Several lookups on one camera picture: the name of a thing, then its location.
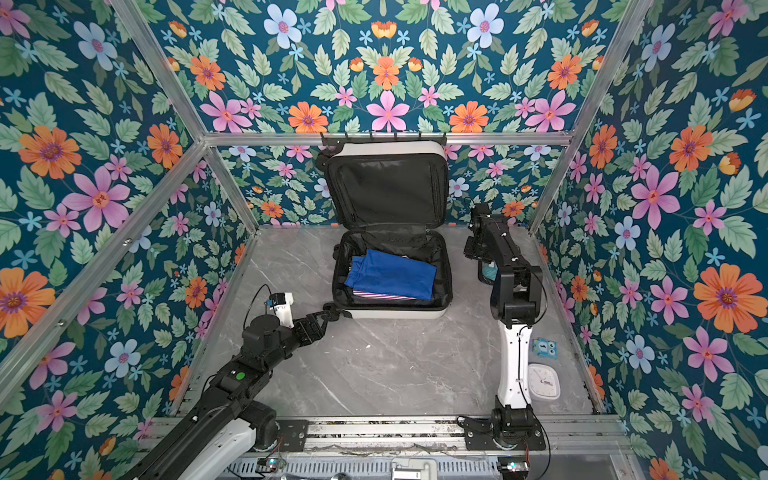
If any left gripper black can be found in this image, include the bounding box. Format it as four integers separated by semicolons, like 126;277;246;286
262;308;332;375

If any white black suitcase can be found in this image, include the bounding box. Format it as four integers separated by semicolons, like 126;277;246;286
316;141;453;320

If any blue shirt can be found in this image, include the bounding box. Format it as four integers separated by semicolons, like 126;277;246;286
344;250;437;301

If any red white striped shirt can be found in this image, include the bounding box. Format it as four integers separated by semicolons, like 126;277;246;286
353;290;416;301

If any clear toiletry pouch black trim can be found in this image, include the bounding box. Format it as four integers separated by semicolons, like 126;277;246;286
478;260;498;285

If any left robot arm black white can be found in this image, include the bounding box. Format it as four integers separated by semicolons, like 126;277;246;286
123;304;341;479

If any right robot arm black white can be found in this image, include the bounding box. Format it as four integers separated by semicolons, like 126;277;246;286
464;204;546;450

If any small teal card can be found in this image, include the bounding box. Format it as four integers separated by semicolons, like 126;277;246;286
531;338;558;359

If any black coat hook rack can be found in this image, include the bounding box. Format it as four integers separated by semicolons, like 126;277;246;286
320;132;448;146

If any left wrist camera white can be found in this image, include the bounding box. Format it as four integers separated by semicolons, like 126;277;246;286
266;292;294;329

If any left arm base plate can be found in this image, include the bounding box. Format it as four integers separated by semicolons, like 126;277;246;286
275;418;311;453

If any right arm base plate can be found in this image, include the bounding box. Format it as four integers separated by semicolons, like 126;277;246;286
456;417;548;451

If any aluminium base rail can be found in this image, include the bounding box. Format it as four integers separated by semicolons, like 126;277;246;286
140;415;634;457

